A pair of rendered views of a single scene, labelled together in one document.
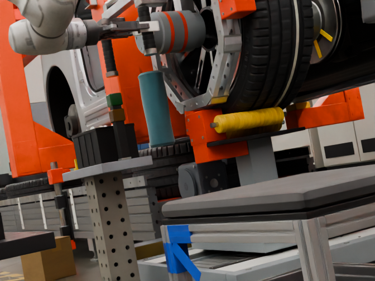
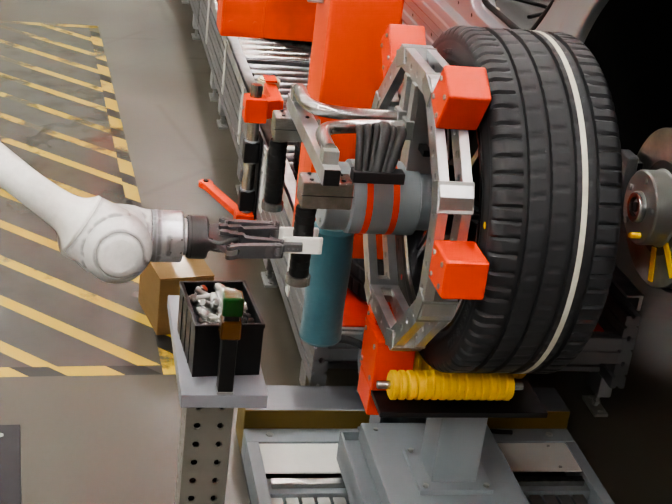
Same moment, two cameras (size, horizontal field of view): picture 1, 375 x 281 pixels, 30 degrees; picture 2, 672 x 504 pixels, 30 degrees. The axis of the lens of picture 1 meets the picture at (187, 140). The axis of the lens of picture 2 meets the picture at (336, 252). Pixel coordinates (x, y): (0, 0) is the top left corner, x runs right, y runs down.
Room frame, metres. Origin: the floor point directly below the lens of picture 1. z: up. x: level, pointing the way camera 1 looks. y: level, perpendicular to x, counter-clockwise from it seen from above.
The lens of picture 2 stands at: (0.15, -0.48, 1.70)
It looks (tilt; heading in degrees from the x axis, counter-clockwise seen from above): 24 degrees down; 14
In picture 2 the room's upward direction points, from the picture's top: 7 degrees clockwise
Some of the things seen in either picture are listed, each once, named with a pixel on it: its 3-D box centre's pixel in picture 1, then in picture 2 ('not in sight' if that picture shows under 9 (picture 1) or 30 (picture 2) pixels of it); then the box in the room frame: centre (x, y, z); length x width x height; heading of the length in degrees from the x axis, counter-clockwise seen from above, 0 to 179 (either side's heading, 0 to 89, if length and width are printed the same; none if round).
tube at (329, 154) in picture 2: not in sight; (370, 121); (2.21, -0.01, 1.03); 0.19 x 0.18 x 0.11; 117
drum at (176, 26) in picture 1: (169, 32); (374, 197); (2.32, -0.01, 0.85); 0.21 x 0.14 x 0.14; 117
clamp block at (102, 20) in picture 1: (111, 25); (295, 125); (2.41, 0.19, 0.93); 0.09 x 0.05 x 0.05; 117
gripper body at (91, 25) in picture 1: (97, 32); (211, 237); (2.02, 0.20, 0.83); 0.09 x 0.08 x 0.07; 117
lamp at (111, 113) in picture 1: (116, 115); (230, 327); (2.16, 0.20, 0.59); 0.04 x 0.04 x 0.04; 27
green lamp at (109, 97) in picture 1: (114, 100); (232, 303); (2.16, 0.20, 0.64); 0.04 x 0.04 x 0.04; 27
